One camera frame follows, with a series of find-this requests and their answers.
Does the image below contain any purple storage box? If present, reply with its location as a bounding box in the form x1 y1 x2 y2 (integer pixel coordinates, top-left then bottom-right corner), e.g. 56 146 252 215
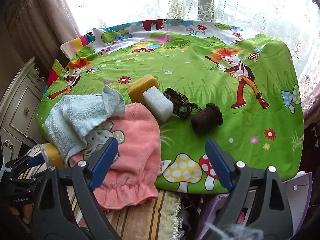
196 171 314 240

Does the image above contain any grey fuzzy item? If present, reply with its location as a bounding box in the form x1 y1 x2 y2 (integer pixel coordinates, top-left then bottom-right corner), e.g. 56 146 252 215
202 224 264 240

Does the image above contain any pink elephant towel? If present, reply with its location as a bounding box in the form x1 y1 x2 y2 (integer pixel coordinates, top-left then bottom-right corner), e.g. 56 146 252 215
69 103 161 210

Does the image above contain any light blue towel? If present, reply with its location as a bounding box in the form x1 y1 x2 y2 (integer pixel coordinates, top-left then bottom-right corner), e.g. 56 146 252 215
44 86 125 165

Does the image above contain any white lace curtain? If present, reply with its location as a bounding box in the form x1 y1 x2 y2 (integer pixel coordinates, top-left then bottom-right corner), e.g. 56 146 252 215
66 0 319 100

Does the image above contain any pink patterned curtain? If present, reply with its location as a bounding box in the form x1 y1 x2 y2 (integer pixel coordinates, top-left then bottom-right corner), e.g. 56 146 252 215
4 0 80 69

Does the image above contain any striped sofa cushion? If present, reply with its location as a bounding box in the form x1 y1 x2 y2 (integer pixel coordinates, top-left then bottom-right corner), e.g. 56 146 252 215
17 143 186 240

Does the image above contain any white sponge block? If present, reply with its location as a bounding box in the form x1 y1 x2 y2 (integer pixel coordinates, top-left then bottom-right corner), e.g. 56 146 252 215
143 86 173 122

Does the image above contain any yellow sponge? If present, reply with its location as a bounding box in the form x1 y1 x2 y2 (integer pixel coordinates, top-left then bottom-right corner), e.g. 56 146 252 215
40 143 65 169
127 74 159 105

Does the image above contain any colourful cartoon bed sheet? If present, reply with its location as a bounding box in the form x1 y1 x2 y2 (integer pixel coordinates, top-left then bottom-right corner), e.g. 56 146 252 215
36 20 304 193

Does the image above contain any dark brown knitted item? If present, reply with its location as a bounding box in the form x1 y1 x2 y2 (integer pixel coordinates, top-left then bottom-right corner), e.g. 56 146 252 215
191 103 223 134

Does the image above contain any white carved cabinet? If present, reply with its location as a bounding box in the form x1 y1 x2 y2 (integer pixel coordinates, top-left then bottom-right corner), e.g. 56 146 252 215
1 56 46 159

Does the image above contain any leopard print band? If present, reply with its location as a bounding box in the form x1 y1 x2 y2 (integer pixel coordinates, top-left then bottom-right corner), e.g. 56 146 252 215
163 87 203 119

